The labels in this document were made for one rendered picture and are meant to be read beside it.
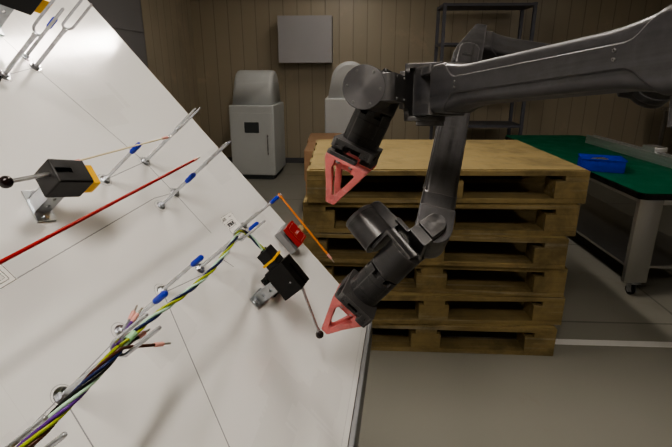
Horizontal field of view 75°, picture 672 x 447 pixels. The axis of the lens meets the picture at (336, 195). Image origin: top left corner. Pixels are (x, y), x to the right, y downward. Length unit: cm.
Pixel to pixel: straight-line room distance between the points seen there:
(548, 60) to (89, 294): 55
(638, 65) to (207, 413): 57
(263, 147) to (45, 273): 532
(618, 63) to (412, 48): 638
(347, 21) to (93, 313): 634
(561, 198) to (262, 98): 426
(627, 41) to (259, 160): 560
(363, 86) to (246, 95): 535
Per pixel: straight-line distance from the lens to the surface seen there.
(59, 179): 58
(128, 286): 64
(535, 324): 260
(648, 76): 40
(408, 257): 69
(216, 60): 703
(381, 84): 57
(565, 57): 45
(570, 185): 235
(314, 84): 675
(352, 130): 66
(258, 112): 579
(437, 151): 80
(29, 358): 54
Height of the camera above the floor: 146
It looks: 16 degrees down
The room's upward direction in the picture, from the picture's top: straight up
